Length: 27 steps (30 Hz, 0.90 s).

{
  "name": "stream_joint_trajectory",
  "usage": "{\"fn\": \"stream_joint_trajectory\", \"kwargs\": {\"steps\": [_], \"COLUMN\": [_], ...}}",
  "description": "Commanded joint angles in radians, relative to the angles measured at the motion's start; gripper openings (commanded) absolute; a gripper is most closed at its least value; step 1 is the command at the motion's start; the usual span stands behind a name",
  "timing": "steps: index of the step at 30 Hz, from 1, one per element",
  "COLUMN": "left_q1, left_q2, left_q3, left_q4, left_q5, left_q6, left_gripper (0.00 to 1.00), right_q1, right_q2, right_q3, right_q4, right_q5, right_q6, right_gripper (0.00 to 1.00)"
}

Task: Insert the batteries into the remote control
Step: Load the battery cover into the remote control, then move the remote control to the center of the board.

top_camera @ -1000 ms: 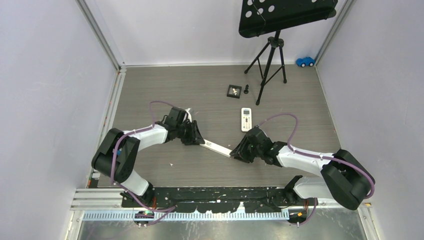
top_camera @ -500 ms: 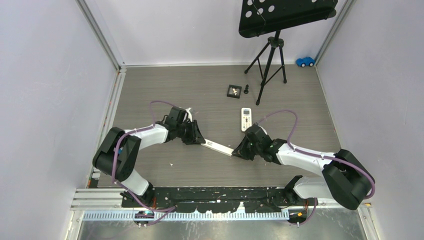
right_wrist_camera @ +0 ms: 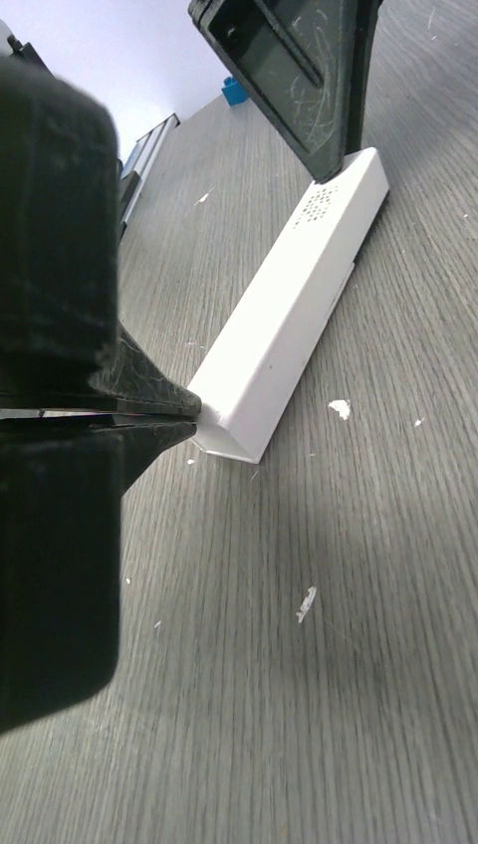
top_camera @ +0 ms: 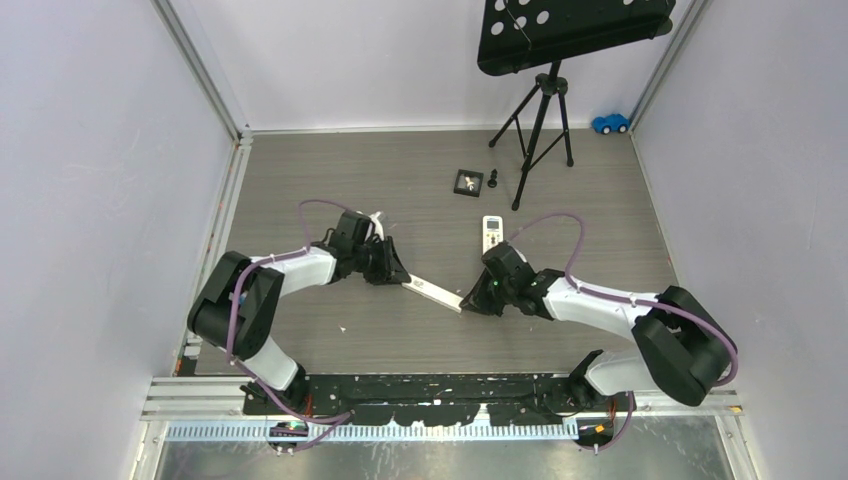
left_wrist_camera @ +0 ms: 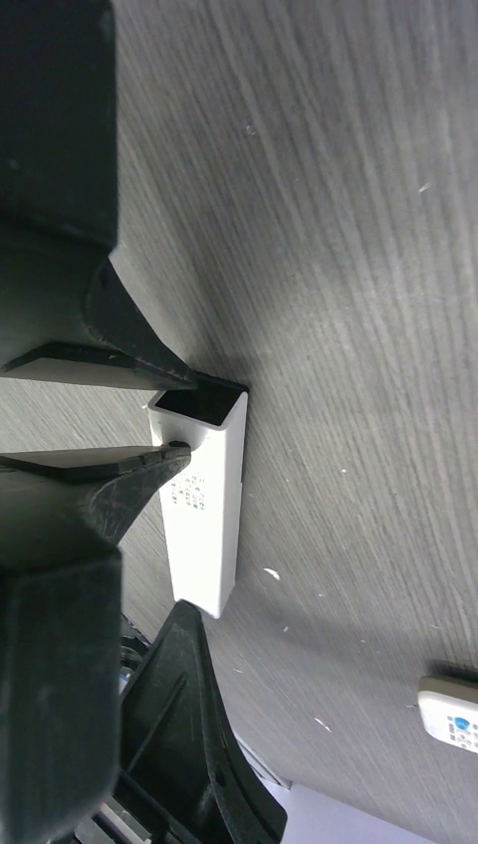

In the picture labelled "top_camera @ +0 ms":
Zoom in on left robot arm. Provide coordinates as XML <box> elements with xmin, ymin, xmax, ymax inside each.
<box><xmin>187</xmin><ymin>210</ymin><xmax>411</xmax><ymax>414</ymax></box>

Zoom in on blue toy car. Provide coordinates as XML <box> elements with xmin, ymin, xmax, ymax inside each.
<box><xmin>591</xmin><ymin>113</ymin><xmax>630</xmax><ymax>135</ymax></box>

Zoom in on black music stand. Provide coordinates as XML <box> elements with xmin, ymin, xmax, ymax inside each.
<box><xmin>476</xmin><ymin>0</ymin><xmax>676</xmax><ymax>211</ymax></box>

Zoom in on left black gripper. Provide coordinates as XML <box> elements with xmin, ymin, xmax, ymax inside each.
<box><xmin>353</xmin><ymin>238</ymin><xmax>410</xmax><ymax>288</ymax></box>

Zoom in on black chess piece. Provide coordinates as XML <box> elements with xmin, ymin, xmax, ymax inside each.
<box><xmin>487</xmin><ymin>169</ymin><xmax>498</xmax><ymax>188</ymax></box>

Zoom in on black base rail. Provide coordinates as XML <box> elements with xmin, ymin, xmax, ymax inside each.
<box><xmin>278</xmin><ymin>373</ymin><xmax>629</xmax><ymax>427</ymax></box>

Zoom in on white remote back cover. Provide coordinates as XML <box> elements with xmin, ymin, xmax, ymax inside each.
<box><xmin>402</xmin><ymin>275</ymin><xmax>462</xmax><ymax>313</ymax></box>

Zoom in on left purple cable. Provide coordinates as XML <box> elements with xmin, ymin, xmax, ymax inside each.
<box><xmin>225</xmin><ymin>199</ymin><xmax>356</xmax><ymax>425</ymax></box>

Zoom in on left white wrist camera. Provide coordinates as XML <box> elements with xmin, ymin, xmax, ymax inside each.
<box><xmin>369</xmin><ymin>211</ymin><xmax>386</xmax><ymax>241</ymax></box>

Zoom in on white beige remote control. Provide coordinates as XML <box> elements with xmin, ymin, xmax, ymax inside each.
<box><xmin>482</xmin><ymin>215</ymin><xmax>504</xmax><ymax>254</ymax></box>

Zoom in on small black square box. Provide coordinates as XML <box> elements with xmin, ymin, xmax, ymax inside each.
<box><xmin>453</xmin><ymin>169</ymin><xmax>484</xmax><ymax>197</ymax></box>

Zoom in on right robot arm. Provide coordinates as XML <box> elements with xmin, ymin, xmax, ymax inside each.
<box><xmin>460</xmin><ymin>242</ymin><xmax>738</xmax><ymax>411</ymax></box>

